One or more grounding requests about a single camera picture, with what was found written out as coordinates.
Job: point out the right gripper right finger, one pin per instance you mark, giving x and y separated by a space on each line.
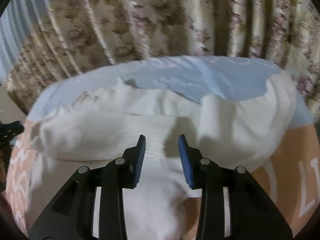
233 204

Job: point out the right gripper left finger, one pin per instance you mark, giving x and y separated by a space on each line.
69 215

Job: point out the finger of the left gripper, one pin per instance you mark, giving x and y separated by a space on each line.
12 129

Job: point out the white knit sweater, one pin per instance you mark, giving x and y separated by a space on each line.
101 124

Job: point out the white board panel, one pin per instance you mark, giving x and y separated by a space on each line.
9 112

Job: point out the orange and blue bedsheet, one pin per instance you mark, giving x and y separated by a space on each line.
290 176

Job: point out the blue floral curtain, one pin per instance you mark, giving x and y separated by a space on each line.
45 41

